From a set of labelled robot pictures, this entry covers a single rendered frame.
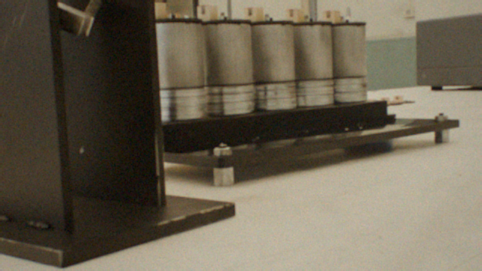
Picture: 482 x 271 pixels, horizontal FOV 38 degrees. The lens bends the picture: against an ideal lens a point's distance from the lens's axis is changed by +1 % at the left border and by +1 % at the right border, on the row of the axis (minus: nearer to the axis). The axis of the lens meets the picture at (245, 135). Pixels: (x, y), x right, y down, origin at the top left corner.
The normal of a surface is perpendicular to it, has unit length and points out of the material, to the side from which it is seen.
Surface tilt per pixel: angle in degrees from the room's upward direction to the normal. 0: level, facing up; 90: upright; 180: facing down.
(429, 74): 90
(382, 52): 90
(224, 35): 90
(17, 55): 90
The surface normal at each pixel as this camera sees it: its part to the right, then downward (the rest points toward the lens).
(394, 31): -0.75, 0.10
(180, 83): 0.19, 0.09
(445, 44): -0.88, 0.08
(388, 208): -0.04, -0.99
